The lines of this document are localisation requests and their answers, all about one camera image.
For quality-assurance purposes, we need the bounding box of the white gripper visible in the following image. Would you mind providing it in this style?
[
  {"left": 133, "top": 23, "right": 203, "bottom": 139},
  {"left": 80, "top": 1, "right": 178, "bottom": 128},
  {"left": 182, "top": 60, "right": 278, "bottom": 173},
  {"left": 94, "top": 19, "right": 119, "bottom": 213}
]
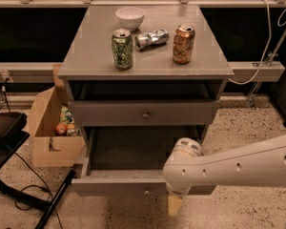
[{"left": 166, "top": 183, "right": 190, "bottom": 217}]

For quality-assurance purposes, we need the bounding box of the grey drawer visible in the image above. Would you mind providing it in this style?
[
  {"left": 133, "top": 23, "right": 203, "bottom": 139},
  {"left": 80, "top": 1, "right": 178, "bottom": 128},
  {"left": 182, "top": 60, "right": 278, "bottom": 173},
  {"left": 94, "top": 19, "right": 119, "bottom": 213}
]
[
  {"left": 72, "top": 126, "right": 203, "bottom": 197},
  {"left": 69, "top": 100, "right": 219, "bottom": 127}
]

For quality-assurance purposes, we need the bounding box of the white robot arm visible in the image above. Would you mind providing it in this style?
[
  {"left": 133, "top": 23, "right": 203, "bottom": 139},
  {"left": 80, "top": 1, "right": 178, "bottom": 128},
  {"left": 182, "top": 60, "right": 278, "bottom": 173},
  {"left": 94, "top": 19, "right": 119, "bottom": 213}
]
[{"left": 163, "top": 135, "right": 286, "bottom": 217}]

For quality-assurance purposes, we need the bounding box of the grey top drawer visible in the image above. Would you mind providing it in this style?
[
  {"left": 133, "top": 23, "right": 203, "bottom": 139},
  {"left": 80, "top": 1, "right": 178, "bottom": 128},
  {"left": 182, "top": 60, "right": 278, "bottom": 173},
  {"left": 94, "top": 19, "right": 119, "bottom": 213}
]
[{"left": 69, "top": 100, "right": 219, "bottom": 127}]

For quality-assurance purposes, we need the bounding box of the grey drawer cabinet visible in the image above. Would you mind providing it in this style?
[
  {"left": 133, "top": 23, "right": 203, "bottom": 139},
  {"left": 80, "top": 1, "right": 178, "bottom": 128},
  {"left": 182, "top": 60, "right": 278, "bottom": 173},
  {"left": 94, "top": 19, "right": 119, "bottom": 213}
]
[{"left": 59, "top": 5, "right": 233, "bottom": 138}]

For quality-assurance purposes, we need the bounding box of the small jar in box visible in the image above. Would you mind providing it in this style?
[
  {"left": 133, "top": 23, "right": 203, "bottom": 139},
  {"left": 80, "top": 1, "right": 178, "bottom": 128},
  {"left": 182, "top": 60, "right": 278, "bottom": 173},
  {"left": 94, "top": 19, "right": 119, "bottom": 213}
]
[{"left": 67, "top": 124, "right": 79, "bottom": 136}]

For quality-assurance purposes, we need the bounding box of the cardboard box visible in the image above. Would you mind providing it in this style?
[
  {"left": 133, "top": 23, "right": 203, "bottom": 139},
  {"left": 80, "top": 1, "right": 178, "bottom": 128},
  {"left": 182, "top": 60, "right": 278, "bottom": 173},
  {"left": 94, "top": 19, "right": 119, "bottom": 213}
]
[{"left": 28, "top": 63, "right": 85, "bottom": 168}]

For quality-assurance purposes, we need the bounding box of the red apple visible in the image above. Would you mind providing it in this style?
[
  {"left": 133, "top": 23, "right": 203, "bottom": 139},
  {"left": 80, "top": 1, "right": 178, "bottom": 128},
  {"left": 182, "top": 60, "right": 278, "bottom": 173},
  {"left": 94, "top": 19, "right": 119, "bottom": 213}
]
[{"left": 55, "top": 123, "right": 68, "bottom": 135}]

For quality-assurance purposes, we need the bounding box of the green snack bag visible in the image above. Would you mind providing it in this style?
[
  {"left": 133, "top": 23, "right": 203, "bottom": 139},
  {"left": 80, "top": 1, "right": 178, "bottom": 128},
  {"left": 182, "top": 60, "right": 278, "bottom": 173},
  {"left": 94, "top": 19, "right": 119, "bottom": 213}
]
[{"left": 60, "top": 106, "right": 73, "bottom": 125}]

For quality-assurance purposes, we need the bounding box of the orange soda can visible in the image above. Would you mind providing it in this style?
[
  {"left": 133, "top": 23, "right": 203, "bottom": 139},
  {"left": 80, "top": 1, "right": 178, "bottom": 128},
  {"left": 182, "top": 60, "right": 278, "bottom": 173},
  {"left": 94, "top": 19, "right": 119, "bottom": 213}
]
[{"left": 173, "top": 24, "right": 195, "bottom": 64}]

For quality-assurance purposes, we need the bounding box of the green soda can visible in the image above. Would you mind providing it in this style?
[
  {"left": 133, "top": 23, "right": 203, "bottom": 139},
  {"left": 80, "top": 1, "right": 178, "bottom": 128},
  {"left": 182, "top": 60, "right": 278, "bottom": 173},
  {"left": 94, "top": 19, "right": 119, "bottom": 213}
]
[{"left": 112, "top": 29, "right": 133, "bottom": 70}]

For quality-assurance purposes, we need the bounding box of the crushed silver can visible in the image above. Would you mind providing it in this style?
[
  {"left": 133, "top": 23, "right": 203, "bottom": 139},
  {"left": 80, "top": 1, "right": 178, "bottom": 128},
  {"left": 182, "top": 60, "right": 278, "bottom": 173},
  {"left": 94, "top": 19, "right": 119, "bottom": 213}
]
[{"left": 135, "top": 29, "right": 169, "bottom": 51}]

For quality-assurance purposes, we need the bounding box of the black stand with tray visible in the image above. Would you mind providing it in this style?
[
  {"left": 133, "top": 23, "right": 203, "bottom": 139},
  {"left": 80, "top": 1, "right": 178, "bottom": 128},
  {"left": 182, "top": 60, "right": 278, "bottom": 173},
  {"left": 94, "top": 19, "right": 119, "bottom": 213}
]
[{"left": 0, "top": 112, "right": 75, "bottom": 229}]

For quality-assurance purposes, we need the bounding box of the white bowl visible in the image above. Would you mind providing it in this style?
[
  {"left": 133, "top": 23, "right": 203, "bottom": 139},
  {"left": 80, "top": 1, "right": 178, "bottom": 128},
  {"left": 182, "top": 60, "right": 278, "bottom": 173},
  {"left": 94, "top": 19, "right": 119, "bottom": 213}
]
[{"left": 115, "top": 7, "right": 145, "bottom": 31}]

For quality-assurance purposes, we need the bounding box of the black floor cable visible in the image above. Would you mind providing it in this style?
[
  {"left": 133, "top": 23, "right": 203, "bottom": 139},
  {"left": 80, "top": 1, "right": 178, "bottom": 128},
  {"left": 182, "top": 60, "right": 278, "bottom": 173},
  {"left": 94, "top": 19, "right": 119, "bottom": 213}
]
[{"left": 0, "top": 136, "right": 65, "bottom": 229}]

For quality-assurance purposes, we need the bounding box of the white cable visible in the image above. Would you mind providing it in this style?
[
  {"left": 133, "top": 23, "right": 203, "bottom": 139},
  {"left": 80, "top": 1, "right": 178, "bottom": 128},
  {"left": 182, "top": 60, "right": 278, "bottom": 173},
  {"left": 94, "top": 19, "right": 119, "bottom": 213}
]
[{"left": 228, "top": 0, "right": 286, "bottom": 86}]

